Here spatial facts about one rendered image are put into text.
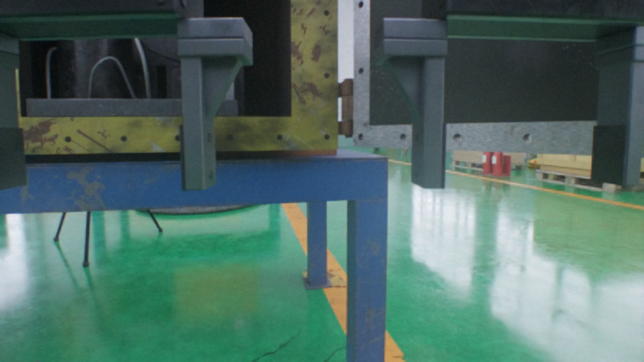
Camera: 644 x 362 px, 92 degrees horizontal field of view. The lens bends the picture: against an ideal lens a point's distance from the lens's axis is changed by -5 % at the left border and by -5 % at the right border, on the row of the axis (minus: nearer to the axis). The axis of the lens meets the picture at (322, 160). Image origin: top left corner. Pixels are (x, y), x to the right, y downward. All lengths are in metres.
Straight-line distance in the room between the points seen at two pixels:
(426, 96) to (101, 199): 0.70
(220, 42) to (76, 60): 0.67
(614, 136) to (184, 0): 0.29
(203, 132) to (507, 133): 0.42
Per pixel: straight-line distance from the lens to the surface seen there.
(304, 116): 0.70
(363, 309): 0.87
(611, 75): 0.30
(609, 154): 0.29
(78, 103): 0.78
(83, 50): 0.86
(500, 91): 0.53
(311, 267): 1.54
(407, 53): 0.21
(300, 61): 0.71
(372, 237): 0.81
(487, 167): 6.12
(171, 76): 0.99
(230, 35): 0.21
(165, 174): 0.75
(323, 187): 0.75
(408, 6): 0.64
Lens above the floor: 0.69
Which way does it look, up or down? 5 degrees down
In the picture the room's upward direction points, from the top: straight up
